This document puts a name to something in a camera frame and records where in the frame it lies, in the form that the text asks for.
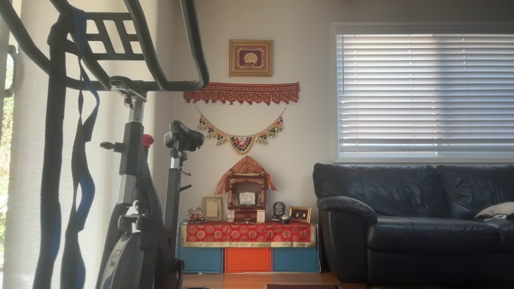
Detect red gold canopy cloth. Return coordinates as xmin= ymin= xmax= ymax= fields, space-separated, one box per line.
xmin=214 ymin=156 xmax=278 ymax=195

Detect dark idol statue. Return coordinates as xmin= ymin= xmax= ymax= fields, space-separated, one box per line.
xmin=271 ymin=201 xmax=286 ymax=221

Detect small wooden shrine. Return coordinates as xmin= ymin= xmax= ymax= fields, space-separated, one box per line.
xmin=227 ymin=175 xmax=267 ymax=222

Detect red gold table cloth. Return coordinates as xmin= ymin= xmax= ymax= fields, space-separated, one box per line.
xmin=181 ymin=222 xmax=317 ymax=248

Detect orange storage bin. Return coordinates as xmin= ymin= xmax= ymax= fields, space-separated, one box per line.
xmin=224 ymin=247 xmax=272 ymax=273

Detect blue storage bin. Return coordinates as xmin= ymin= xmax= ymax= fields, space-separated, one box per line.
xmin=273 ymin=247 xmax=319 ymax=273
xmin=179 ymin=246 xmax=224 ymax=273

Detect black exercise bike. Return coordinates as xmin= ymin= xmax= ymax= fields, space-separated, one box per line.
xmin=0 ymin=0 xmax=210 ymax=289

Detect black leather sofa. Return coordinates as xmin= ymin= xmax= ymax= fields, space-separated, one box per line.
xmin=312 ymin=163 xmax=514 ymax=286

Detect white window blinds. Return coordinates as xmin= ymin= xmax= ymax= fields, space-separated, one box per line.
xmin=337 ymin=34 xmax=514 ymax=158

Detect white window curtain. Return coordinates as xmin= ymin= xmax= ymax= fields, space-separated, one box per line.
xmin=3 ymin=0 xmax=158 ymax=289

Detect white cushion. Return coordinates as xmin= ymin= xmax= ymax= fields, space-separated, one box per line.
xmin=474 ymin=201 xmax=514 ymax=221

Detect beaded garland wall hanging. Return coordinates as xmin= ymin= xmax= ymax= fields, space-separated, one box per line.
xmin=196 ymin=107 xmax=286 ymax=155

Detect red embroidered wall hanging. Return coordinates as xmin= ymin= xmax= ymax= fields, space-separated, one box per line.
xmin=184 ymin=82 xmax=300 ymax=106

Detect beige picture frame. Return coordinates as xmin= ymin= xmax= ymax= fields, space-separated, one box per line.
xmin=202 ymin=196 xmax=224 ymax=221

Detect small gold picture frame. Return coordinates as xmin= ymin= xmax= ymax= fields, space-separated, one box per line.
xmin=289 ymin=206 xmax=312 ymax=224

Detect gold framed wall picture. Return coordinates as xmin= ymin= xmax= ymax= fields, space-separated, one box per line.
xmin=229 ymin=39 xmax=273 ymax=77

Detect blue black resistance strap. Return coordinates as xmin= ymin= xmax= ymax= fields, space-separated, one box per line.
xmin=33 ymin=6 xmax=100 ymax=289

